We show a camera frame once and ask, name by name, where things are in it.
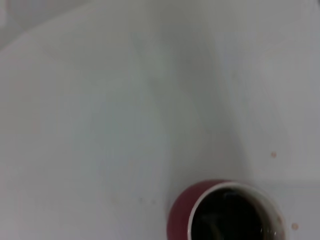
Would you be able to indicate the red ceramic cup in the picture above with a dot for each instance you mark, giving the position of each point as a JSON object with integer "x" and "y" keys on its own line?
{"x": 180, "y": 212}

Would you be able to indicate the dark coffee liquid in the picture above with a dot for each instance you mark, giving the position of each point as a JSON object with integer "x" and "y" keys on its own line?
{"x": 237, "y": 215}

